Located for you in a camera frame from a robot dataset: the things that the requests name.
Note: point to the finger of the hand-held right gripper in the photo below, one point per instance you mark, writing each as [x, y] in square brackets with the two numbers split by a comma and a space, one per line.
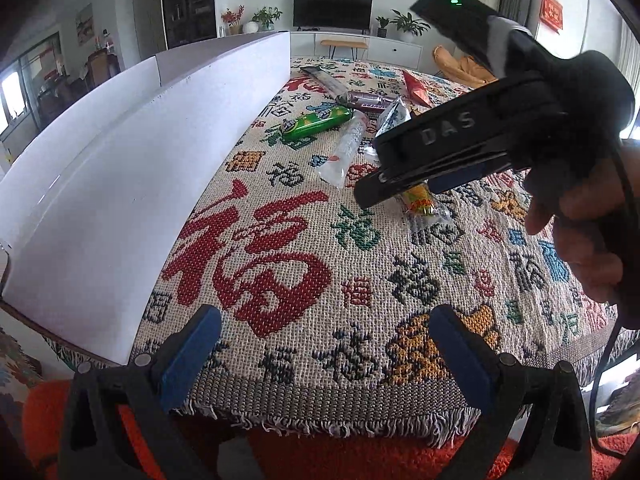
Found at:
[380, 190]
[452, 182]

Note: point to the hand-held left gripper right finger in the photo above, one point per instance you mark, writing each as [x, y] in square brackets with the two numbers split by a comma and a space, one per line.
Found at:
[462, 360]

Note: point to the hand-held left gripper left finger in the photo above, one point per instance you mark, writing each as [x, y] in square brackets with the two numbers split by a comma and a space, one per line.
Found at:
[190, 357]

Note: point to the yellow red snack packet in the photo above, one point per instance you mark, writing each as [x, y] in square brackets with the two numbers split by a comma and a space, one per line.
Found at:
[420, 205]

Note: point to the person's right hand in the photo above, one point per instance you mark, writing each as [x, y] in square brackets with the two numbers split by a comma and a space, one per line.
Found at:
[580, 210]

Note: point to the clear plastic snack packet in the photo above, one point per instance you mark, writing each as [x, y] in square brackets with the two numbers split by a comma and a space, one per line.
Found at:
[345, 152]

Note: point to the orange lounge chair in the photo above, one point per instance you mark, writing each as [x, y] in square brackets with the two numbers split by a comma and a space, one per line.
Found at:
[465, 67]

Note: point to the silver blue snack packet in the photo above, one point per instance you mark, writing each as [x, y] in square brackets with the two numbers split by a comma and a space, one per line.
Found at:
[395, 115]

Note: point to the maroon snack bar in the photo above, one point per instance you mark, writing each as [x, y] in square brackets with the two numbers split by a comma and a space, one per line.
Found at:
[367, 101]

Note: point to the green snack packet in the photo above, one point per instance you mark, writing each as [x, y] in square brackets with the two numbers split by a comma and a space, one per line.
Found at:
[312, 124]

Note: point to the printed woven blanket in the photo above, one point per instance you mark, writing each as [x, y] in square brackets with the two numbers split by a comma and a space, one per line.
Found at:
[320, 280]

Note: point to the white window curtain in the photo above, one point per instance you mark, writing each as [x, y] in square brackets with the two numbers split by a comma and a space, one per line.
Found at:
[631, 60]

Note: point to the long dark snack packet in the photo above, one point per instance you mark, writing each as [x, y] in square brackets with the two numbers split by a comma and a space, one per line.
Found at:
[322, 80]

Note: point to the white television cabinet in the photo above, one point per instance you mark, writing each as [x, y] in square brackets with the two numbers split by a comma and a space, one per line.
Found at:
[390, 50]

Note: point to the large leafy potted plant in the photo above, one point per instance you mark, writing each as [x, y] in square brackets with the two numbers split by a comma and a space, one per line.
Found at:
[407, 25]

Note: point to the orange red carpet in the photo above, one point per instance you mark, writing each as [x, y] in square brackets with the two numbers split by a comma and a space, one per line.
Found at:
[350, 460]

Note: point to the wooden stool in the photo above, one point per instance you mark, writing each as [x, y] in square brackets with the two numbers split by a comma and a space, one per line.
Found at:
[344, 43]

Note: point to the small potted plant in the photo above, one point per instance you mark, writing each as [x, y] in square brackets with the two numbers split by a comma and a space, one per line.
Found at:
[382, 24]

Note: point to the patterned cloth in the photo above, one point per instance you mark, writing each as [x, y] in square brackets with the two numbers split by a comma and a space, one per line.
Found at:
[15, 375]

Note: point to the black television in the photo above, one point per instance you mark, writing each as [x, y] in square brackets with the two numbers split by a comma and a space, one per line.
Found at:
[332, 10]

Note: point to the green potted plant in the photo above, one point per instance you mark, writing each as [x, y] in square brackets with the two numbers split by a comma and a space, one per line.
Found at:
[267, 17]

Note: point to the white round vase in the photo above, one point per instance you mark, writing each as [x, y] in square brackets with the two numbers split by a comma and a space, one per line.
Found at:
[250, 27]

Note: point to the red flower plant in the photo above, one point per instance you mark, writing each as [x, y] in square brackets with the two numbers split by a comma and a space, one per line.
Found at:
[232, 17]

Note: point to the dark tall cabinet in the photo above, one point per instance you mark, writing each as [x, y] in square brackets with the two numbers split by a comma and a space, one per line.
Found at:
[187, 5]

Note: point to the red wall hanging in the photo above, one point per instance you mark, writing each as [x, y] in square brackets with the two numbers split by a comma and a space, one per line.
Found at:
[551, 12]

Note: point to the wall picture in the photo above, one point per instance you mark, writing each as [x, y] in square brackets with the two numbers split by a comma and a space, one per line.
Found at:
[85, 22]

